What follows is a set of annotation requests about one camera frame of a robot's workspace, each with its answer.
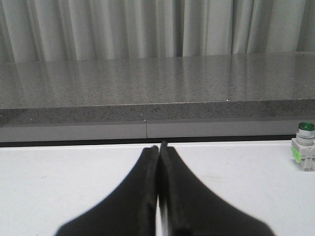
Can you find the grey granite counter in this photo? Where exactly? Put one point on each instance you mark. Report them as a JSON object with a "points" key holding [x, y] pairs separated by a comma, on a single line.
{"points": [[207, 98]]}

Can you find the grey pleated curtain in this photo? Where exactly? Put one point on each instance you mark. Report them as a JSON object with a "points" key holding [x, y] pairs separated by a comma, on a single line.
{"points": [[51, 30]]}

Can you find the green pushbutton switch, white body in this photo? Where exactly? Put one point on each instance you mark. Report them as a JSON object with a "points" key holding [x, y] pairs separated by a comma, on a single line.
{"points": [[303, 146]]}

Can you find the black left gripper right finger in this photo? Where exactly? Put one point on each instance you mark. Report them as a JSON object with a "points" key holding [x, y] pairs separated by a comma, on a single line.
{"points": [[189, 208]]}

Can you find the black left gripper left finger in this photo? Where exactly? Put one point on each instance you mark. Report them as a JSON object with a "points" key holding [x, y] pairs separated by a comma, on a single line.
{"points": [[130, 210]]}

